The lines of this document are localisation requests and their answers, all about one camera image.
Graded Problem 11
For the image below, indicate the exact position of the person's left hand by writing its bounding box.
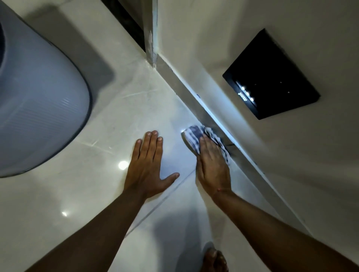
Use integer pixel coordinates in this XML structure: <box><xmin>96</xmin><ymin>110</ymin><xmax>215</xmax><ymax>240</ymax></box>
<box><xmin>123</xmin><ymin>131</ymin><xmax>180</xmax><ymax>200</ymax></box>

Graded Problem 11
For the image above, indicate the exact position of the person's right hand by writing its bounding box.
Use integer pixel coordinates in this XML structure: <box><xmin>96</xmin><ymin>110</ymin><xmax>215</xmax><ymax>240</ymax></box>
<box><xmin>195</xmin><ymin>134</ymin><xmax>232</xmax><ymax>198</ymax></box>

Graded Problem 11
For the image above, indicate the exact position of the blue white checked cloth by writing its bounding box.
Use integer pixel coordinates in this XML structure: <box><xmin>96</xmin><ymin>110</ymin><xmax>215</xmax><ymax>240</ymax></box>
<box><xmin>182</xmin><ymin>125</ymin><xmax>231</xmax><ymax>165</ymax></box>

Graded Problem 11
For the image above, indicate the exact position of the person's left forearm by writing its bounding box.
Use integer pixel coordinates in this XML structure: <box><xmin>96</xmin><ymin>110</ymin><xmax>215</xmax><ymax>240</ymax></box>
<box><xmin>25</xmin><ymin>189</ymin><xmax>147</xmax><ymax>272</ymax></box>

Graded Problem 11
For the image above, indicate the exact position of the person's right forearm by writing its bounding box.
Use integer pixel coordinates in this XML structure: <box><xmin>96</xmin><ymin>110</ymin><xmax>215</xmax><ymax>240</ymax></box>
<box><xmin>211</xmin><ymin>189</ymin><xmax>359</xmax><ymax>272</ymax></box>

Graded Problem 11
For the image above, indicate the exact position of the grey skirting board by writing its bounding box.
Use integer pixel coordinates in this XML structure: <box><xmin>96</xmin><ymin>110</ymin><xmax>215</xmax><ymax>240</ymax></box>
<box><xmin>156</xmin><ymin>54</ymin><xmax>312</xmax><ymax>236</ymax></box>

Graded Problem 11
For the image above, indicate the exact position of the person's foot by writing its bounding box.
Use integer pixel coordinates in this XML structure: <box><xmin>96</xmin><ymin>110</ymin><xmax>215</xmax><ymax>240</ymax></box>
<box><xmin>200</xmin><ymin>248</ymin><xmax>229</xmax><ymax>272</ymax></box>

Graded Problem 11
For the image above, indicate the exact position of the white ribbed round appliance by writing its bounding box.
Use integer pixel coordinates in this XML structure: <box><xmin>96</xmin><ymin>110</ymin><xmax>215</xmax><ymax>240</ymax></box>
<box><xmin>0</xmin><ymin>0</ymin><xmax>93</xmax><ymax>179</ymax></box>

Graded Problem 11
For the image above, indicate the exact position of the black glass wall panel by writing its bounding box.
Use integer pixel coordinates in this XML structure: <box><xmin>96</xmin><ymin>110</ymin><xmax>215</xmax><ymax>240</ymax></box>
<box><xmin>222</xmin><ymin>28</ymin><xmax>321</xmax><ymax>120</ymax></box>

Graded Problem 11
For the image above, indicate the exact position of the white door frame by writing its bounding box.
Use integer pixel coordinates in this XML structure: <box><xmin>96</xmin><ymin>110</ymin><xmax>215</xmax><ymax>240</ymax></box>
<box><xmin>142</xmin><ymin>0</ymin><xmax>159</xmax><ymax>66</ymax></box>

